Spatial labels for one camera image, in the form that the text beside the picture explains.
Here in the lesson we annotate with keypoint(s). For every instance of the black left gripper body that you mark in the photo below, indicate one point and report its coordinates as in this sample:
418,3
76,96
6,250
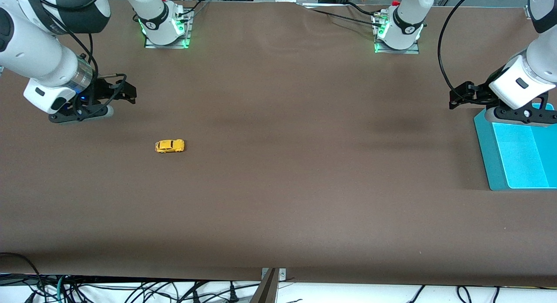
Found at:
477,93

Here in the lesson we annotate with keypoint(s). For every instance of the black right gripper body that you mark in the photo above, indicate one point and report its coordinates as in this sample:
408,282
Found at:
103,89

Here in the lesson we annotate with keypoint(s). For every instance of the yellow beetle toy car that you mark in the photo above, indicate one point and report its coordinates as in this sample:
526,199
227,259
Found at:
169,146

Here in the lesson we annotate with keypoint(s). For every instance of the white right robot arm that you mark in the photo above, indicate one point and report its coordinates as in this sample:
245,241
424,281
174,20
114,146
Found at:
39,55

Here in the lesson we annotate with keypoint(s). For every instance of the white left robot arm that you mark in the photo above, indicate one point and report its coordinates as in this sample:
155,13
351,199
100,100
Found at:
535,63

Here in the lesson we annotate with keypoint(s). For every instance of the teal plastic storage bin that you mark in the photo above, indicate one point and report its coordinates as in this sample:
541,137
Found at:
522,159

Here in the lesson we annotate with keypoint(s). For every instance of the grey support beam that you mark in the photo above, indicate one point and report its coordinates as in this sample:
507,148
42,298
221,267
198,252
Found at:
266,290

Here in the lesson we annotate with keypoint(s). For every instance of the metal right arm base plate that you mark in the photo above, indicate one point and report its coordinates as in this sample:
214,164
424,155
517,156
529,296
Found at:
167,45

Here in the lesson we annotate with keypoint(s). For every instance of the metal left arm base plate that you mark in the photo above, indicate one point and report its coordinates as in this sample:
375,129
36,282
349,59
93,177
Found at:
396,49

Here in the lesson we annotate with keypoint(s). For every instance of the metal table corner bracket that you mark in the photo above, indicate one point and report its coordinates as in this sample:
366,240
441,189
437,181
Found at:
527,11

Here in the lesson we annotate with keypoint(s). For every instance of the metal table edge bracket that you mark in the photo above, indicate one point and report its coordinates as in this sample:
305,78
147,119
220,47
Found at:
282,274

